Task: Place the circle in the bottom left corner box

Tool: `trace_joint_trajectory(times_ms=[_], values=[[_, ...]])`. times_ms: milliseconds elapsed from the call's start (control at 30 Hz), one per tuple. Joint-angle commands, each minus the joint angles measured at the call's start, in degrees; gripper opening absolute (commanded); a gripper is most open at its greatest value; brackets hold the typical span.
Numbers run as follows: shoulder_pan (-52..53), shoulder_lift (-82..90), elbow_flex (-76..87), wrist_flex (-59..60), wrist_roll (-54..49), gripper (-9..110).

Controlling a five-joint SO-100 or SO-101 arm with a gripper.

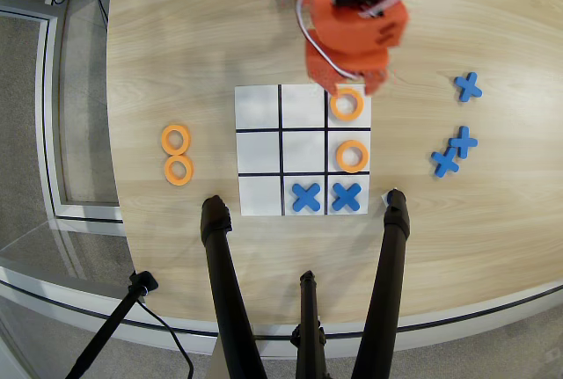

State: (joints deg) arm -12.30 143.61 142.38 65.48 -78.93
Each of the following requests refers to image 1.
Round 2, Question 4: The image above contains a blue foam cross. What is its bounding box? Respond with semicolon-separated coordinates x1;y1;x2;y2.
453;71;484;103
429;146;461;178
448;125;479;159
331;182;363;213
290;182;322;213

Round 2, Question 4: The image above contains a thin black stand pole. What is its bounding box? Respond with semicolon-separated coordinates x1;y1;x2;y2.
64;270;159;379

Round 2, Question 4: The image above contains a black cable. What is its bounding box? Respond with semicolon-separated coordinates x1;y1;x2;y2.
135;297;194;379

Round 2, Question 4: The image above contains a grey metal glass frame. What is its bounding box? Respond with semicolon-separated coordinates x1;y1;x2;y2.
0;0;128;226

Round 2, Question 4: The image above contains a black tripod leg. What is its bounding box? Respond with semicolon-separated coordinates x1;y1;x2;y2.
289;269;329;379
200;194;268;379
350;188;412;379

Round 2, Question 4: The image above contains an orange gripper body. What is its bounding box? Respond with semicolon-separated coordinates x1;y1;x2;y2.
305;43;391;80

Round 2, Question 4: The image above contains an orange foam ring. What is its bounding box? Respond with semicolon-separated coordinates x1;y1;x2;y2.
329;87;365;123
164;154;195;186
335;139;370;174
160;123;193;157

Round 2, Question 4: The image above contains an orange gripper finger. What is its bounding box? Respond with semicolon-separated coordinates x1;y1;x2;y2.
306;63;340;98
362;68;389;96

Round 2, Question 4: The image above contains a white tic-tac-toe board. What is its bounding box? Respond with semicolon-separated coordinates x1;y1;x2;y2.
234;83;373;216

